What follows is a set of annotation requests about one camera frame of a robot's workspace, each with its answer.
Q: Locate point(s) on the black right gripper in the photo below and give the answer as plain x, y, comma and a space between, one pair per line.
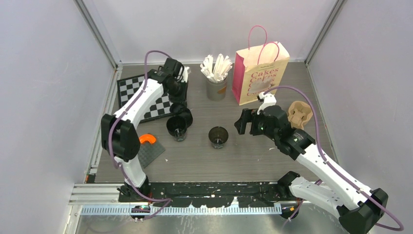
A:
249, 115

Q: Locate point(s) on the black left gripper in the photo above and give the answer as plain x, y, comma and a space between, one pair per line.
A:
181, 99

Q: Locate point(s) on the pink cakes paper bag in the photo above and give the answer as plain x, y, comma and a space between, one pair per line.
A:
258, 69

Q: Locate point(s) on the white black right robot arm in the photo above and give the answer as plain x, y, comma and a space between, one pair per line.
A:
355, 205

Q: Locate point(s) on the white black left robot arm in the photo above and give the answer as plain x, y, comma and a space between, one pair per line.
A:
118, 131

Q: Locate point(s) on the grey holder cup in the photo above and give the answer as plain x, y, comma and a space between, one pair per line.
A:
216, 91

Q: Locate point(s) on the black white chessboard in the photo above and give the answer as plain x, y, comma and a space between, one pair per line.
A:
127, 87

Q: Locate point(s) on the white wrapped stirrers bundle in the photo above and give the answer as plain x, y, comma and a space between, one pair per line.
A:
216, 69

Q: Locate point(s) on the black lid stack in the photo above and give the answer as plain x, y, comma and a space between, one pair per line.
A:
187, 116

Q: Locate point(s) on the black cup stack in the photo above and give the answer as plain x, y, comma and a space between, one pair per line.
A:
177, 128

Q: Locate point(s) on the orange curved pipe piece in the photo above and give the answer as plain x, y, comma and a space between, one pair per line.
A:
147, 138

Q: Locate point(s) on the grey studded baseplate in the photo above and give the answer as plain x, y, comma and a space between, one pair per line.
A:
149, 152

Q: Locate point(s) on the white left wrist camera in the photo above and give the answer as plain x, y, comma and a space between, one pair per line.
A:
185, 74

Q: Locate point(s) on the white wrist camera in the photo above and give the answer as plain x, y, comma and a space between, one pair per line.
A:
185, 74
266, 100

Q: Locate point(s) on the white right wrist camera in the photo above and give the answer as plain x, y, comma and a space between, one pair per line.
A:
266, 100

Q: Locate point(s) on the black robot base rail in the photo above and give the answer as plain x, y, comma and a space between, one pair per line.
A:
216, 194

